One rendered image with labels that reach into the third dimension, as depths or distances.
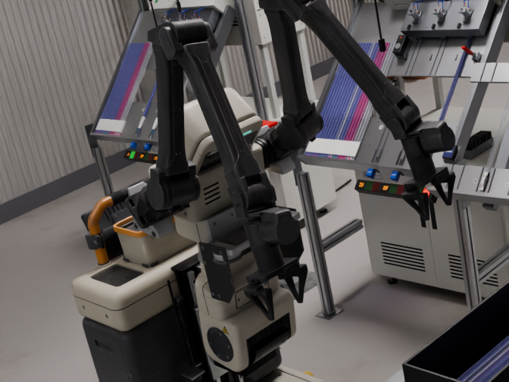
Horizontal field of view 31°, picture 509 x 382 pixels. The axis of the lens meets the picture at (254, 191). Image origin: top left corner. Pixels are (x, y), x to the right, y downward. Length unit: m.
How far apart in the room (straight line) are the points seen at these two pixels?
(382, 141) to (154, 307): 1.20
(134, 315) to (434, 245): 1.57
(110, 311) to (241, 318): 0.38
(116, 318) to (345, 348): 1.32
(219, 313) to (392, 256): 1.60
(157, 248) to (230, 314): 0.33
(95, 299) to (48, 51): 3.79
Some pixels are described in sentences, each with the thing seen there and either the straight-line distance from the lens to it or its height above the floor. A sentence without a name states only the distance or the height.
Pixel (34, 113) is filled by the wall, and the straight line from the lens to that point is 6.17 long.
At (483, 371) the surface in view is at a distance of 1.79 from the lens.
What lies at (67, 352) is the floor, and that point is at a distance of 4.14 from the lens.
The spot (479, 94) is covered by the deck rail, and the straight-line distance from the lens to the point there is 3.26.
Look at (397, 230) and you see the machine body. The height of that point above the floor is 0.29.
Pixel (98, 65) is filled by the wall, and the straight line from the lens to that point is 6.44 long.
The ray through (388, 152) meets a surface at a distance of 3.32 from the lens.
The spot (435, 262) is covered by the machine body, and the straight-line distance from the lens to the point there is 3.77.
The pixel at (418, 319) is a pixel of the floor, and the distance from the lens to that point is 3.74.
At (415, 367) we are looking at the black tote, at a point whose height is 0.91.
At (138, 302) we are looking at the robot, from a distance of 2.55.
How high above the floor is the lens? 1.81
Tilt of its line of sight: 19 degrees down
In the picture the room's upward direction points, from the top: 12 degrees counter-clockwise
